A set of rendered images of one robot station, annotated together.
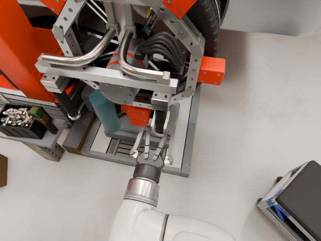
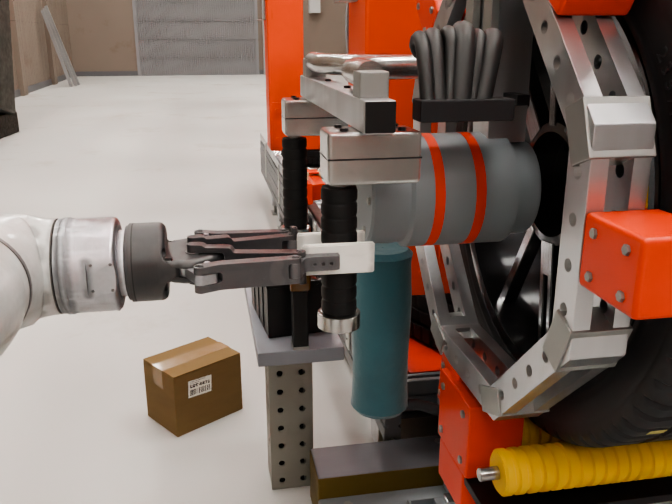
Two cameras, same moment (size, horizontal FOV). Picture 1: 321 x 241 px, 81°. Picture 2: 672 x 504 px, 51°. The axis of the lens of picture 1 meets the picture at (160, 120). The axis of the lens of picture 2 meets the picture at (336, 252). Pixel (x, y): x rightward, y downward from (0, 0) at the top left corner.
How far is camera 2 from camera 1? 0.70 m
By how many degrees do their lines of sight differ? 64
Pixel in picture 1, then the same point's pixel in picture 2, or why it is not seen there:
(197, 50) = (578, 124)
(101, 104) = not seen: hidden behind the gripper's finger
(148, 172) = (137, 227)
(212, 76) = (612, 255)
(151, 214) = (19, 231)
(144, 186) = (94, 221)
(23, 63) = not seen: hidden behind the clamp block
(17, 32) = (403, 109)
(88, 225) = not seen: outside the picture
